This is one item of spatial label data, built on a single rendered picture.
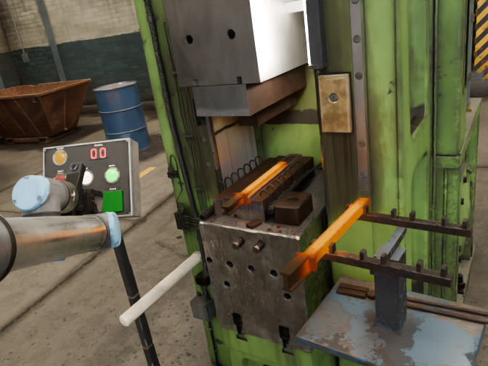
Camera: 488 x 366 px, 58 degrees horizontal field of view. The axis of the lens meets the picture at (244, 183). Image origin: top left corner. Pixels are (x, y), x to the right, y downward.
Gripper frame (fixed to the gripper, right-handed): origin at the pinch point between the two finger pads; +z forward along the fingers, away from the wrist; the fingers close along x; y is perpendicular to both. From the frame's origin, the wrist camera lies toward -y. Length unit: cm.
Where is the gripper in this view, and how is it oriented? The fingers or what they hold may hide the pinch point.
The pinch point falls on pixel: (99, 196)
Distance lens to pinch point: 150.9
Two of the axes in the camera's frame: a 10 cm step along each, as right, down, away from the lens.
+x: 9.8, -0.9, -1.6
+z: 1.7, 1.1, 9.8
